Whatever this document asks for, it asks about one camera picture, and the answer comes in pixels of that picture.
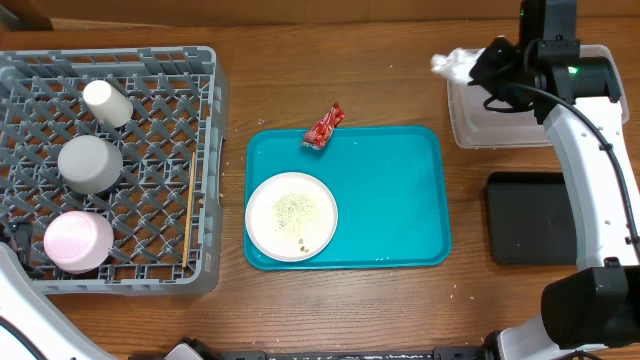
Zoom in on white napkin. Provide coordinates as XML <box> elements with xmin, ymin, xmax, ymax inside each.
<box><xmin>431</xmin><ymin>48</ymin><xmax>484</xmax><ymax>85</ymax></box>

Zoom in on red snack wrapper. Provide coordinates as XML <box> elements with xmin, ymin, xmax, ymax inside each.
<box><xmin>302</xmin><ymin>103</ymin><xmax>346</xmax><ymax>150</ymax></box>

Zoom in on large white plate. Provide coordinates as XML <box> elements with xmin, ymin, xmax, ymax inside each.
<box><xmin>245</xmin><ymin>172</ymin><xmax>339</xmax><ymax>263</ymax></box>

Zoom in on white cup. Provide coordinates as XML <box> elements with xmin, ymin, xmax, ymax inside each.
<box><xmin>82</xmin><ymin>80</ymin><xmax>133</xmax><ymax>128</ymax></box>

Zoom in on grey white bowl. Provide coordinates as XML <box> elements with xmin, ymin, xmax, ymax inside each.
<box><xmin>57</xmin><ymin>135</ymin><xmax>124</xmax><ymax>194</ymax></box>

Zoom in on pink shallow bowl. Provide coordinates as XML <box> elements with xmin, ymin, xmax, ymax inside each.
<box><xmin>43</xmin><ymin>211</ymin><xmax>114</xmax><ymax>274</ymax></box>

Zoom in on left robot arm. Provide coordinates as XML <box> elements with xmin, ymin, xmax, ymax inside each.
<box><xmin>1</xmin><ymin>227</ymin><xmax>112</xmax><ymax>360</ymax></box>

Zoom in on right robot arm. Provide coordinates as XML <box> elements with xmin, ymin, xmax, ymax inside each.
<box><xmin>470</xmin><ymin>0</ymin><xmax>639</xmax><ymax>360</ymax></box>

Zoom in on clear plastic bin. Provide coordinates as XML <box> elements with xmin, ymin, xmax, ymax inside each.
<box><xmin>446</xmin><ymin>44</ymin><xmax>630</xmax><ymax>150</ymax></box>

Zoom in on black plastic bin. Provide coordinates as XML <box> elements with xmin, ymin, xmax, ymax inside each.
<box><xmin>485</xmin><ymin>172</ymin><xmax>577</xmax><ymax>265</ymax></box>

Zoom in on teal plastic tray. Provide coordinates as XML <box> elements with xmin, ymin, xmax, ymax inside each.
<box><xmin>244</xmin><ymin>126</ymin><xmax>452</xmax><ymax>271</ymax></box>

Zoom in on grey plastic dish rack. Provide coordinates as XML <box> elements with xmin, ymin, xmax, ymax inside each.
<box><xmin>1</xmin><ymin>46</ymin><xmax>230</xmax><ymax>295</ymax></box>

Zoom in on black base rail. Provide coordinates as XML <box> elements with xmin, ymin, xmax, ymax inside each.
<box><xmin>129</xmin><ymin>337</ymin><xmax>501</xmax><ymax>360</ymax></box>

